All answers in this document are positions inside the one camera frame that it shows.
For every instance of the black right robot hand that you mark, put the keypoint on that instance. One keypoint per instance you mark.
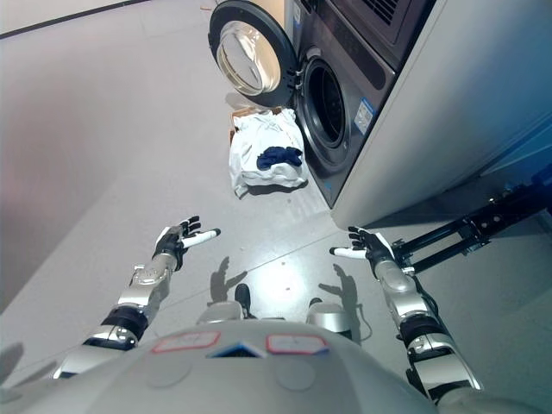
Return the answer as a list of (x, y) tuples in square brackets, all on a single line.
[(375, 248)]

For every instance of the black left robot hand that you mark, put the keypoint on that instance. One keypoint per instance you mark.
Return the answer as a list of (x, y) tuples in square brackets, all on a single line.
[(170, 243)]

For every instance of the dark blue garment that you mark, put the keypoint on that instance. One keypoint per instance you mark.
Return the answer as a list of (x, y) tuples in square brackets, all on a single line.
[(276, 156)]

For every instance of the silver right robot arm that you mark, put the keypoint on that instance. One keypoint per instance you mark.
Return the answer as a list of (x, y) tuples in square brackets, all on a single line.
[(405, 289)]

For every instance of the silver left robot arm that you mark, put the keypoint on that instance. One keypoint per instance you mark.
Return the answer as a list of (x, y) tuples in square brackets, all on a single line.
[(142, 289)]

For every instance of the dark grey washing machine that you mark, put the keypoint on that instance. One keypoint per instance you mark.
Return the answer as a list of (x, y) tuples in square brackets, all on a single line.
[(431, 129)]

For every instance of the round washing machine door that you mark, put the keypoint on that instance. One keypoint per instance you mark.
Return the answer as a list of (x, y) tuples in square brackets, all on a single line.
[(276, 34)]

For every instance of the silver right robot leg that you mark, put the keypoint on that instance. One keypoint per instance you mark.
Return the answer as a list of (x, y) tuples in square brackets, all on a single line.
[(330, 317)]

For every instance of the blue label sticker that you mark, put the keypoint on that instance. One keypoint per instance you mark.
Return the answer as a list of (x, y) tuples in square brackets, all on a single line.
[(365, 113)]

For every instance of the white cloth garment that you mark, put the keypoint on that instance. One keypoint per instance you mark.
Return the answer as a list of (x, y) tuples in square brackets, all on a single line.
[(267, 133)]

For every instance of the grey robot torso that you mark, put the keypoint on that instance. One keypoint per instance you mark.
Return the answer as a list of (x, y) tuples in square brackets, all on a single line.
[(259, 379)]

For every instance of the dark stacked dryer unit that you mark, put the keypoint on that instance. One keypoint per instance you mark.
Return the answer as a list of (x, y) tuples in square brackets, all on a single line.
[(358, 26)]

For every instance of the black metal frame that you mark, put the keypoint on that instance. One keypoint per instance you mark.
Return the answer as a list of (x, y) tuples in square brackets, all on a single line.
[(453, 239)]

